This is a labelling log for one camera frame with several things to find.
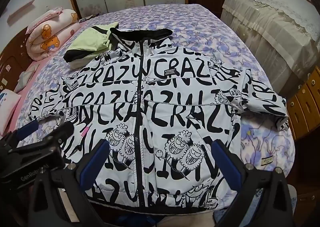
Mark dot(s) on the purple cat-print blanket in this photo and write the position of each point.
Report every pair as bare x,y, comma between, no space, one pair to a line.
200,29

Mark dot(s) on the wooden drawer cabinet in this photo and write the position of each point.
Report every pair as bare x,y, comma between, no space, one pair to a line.
305,102

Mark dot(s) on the brown wooden headboard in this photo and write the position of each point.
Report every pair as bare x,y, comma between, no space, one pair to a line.
10,64

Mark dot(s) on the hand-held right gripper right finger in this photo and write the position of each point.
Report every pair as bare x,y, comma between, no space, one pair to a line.
228,160

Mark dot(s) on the pink pillow with blue print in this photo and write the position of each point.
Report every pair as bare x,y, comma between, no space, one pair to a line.
6,100

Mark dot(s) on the folded green black garment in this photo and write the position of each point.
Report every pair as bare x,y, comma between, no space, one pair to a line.
92,41

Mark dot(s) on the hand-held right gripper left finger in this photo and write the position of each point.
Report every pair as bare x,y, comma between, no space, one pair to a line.
99,157

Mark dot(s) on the white black-print jacket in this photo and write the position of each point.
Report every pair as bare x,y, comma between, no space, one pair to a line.
175,92

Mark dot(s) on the pink bear-print quilt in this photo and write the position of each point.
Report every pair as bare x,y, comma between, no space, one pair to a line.
50,39

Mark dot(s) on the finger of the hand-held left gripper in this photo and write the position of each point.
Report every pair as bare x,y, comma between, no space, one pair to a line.
61,132
27,129

